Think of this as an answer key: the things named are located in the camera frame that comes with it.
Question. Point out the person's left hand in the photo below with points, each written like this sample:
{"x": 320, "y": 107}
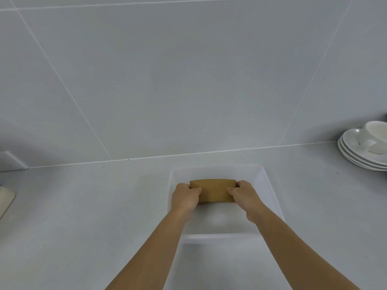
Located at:
{"x": 183, "y": 199}

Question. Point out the person's right hand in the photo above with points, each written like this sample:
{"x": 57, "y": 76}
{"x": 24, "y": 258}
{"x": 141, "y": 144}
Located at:
{"x": 248, "y": 200}

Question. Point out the person's right thumb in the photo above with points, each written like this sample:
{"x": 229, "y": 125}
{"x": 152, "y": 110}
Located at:
{"x": 232, "y": 191}

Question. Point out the person's left thumb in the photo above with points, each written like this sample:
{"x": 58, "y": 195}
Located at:
{"x": 195, "y": 190}

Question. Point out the brown cardboard sleeve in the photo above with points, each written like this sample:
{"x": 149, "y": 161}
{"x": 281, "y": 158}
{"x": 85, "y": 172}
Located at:
{"x": 213, "y": 190}

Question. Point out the person's left forearm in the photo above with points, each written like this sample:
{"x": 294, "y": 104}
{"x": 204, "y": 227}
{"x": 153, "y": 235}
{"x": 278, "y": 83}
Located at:
{"x": 145, "y": 252}

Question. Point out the person's right forearm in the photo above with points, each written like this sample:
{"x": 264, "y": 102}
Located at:
{"x": 305, "y": 253}

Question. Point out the translucent white plastic bin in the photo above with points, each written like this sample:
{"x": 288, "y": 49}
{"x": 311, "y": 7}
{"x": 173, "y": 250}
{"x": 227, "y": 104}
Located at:
{"x": 225, "y": 214}

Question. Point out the white ceramic saucer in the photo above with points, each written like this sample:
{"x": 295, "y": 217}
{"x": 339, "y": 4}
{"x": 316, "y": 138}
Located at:
{"x": 352, "y": 144}
{"x": 347, "y": 160}
{"x": 347, "y": 154}

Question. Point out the white ceramic cup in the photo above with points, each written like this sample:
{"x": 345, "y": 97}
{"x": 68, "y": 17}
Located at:
{"x": 374, "y": 137}

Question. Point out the white wall socket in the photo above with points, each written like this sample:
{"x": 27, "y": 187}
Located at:
{"x": 10, "y": 161}

